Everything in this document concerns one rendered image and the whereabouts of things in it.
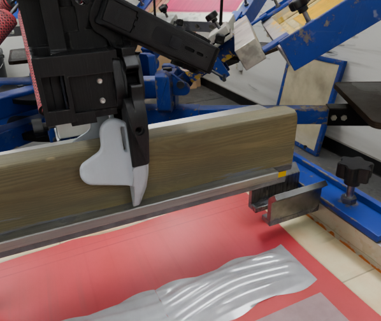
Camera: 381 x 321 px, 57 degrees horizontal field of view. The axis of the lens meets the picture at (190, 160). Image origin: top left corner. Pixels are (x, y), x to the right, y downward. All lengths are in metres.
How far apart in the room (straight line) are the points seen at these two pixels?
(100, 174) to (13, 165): 0.07
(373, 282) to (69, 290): 0.36
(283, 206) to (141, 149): 0.24
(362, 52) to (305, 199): 2.32
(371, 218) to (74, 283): 0.38
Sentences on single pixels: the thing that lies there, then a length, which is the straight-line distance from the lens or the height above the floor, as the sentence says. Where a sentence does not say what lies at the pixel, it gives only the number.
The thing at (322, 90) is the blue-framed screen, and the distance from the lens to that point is 2.94.
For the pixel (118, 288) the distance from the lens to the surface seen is 0.45.
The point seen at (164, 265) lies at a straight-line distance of 0.46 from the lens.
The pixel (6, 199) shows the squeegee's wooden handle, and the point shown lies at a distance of 0.34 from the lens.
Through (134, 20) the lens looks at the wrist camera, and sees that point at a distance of 0.30.
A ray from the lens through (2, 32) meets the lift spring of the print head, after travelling 1.01.
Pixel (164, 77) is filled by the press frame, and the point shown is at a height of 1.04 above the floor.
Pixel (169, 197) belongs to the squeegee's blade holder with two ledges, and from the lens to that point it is 0.36.
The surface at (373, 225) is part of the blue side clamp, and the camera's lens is 0.49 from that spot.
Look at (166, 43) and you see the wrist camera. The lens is 0.31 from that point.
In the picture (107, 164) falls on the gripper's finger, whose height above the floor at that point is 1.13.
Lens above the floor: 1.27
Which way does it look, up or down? 27 degrees down
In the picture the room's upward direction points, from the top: 2 degrees counter-clockwise
